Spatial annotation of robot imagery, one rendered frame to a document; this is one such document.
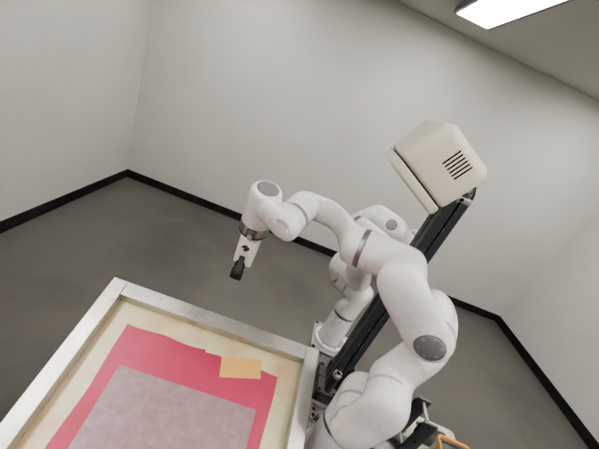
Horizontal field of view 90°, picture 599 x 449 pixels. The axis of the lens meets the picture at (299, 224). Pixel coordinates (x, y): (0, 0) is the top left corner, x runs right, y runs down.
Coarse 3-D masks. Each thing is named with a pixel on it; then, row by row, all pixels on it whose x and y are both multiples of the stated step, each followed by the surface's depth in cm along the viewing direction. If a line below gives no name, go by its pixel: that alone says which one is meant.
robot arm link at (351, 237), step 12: (300, 192) 69; (312, 192) 69; (300, 204) 65; (312, 204) 68; (324, 204) 68; (336, 204) 67; (312, 216) 68; (324, 216) 70; (336, 216) 67; (348, 216) 63; (336, 228) 68; (348, 228) 60; (360, 228) 60; (348, 240) 59; (360, 240) 58; (348, 252) 59; (360, 252) 58
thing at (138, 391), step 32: (128, 352) 71; (160, 352) 73; (192, 352) 76; (96, 384) 66; (128, 384) 67; (160, 384) 69; (96, 416) 62; (128, 416) 64; (160, 416) 66; (64, 448) 58; (96, 448) 59; (128, 448) 61; (160, 448) 62
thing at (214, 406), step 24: (216, 360) 76; (192, 384) 71; (216, 384) 73; (240, 384) 75; (264, 384) 76; (192, 408) 68; (216, 408) 70; (240, 408) 71; (264, 408) 73; (192, 432) 66; (216, 432) 67; (240, 432) 68
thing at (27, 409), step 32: (128, 288) 77; (96, 320) 70; (192, 320) 78; (224, 320) 80; (64, 352) 64; (288, 352) 80; (32, 384) 60; (32, 416) 57; (0, 448) 53; (288, 448) 67
